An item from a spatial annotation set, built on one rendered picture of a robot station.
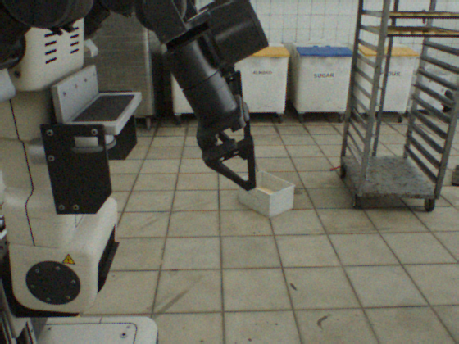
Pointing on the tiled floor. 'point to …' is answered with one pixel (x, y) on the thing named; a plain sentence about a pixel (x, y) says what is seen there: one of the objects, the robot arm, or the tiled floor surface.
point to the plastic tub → (268, 195)
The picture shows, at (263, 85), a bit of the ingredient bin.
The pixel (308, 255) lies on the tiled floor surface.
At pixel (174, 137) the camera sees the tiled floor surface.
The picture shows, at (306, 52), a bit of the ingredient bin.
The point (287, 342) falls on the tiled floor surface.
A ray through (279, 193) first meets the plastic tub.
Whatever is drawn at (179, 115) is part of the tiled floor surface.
